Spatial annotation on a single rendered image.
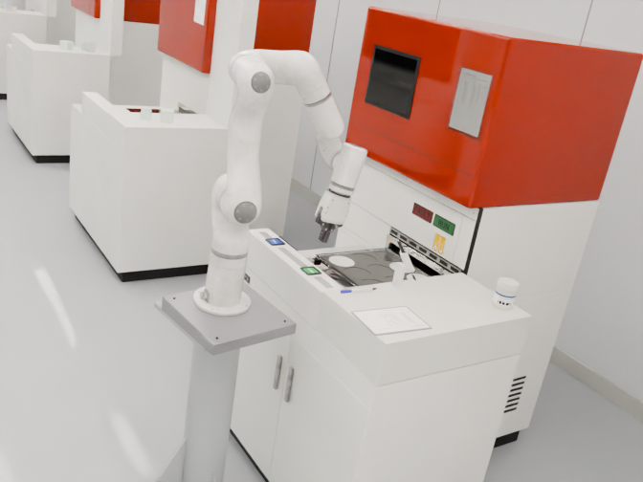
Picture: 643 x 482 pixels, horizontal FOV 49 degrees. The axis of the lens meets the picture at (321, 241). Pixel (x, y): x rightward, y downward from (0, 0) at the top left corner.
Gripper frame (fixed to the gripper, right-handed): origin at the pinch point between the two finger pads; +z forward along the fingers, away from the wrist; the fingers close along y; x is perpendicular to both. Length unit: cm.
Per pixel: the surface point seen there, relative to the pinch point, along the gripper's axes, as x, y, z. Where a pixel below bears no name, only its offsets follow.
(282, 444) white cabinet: 2, -12, 81
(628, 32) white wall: -54, -186, -116
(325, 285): 5.2, -3.5, 15.5
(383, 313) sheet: 29.3, -9.2, 13.1
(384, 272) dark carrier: -9.5, -41.0, 13.4
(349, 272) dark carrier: -12.6, -27.3, 16.3
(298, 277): -5.1, 0.7, 17.9
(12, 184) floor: -385, 5, 115
